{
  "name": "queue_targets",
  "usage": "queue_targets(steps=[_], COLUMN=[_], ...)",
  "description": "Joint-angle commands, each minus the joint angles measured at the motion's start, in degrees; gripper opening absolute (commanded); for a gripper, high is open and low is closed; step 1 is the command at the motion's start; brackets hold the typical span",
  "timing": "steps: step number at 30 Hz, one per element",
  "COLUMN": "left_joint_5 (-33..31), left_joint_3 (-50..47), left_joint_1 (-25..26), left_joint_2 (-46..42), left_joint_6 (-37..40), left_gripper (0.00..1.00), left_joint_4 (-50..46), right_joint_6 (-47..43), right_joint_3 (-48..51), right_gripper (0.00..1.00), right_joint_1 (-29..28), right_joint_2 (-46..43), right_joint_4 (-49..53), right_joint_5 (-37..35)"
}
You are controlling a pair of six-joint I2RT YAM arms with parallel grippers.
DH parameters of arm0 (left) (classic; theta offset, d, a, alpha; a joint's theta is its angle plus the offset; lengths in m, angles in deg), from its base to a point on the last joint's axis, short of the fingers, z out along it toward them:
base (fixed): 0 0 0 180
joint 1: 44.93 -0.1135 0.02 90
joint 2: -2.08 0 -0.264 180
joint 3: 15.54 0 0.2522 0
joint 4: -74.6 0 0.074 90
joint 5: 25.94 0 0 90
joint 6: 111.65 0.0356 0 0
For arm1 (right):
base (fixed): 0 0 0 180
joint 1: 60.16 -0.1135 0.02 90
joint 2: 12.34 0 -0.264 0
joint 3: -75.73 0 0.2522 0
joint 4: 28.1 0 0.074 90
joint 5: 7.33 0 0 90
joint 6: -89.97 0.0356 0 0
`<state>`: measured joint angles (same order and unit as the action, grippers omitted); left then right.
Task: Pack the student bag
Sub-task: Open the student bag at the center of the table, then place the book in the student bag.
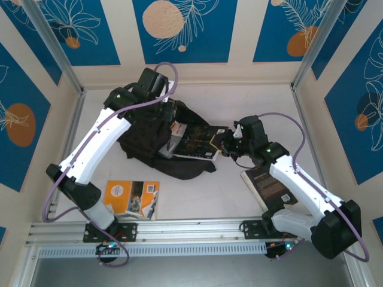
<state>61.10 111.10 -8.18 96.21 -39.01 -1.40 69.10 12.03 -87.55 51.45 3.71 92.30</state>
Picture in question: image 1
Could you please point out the black book gold print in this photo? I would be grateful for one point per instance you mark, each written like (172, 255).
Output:
(194, 140)

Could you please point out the black student backpack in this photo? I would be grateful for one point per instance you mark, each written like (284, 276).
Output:
(140, 140)

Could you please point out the small circuit board green light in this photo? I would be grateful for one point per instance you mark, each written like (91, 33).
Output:
(107, 247)
(282, 248)

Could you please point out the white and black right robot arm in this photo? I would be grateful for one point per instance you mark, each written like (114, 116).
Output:
(299, 182)

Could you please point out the blue floral wall panel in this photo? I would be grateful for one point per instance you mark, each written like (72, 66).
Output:
(18, 89)
(344, 125)
(209, 36)
(269, 30)
(98, 36)

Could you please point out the aluminium frame post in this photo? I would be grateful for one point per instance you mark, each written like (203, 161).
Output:
(54, 45)
(319, 45)

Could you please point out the dark book brown text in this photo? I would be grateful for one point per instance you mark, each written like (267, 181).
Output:
(263, 191)

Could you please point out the aluminium table side rail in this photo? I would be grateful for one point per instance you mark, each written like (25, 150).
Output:
(74, 119)
(298, 98)

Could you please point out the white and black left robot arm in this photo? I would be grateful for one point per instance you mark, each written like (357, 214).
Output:
(92, 143)

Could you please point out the orange paperback book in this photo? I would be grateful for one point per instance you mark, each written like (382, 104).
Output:
(119, 192)

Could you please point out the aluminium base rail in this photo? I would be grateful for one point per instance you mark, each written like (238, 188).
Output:
(191, 227)

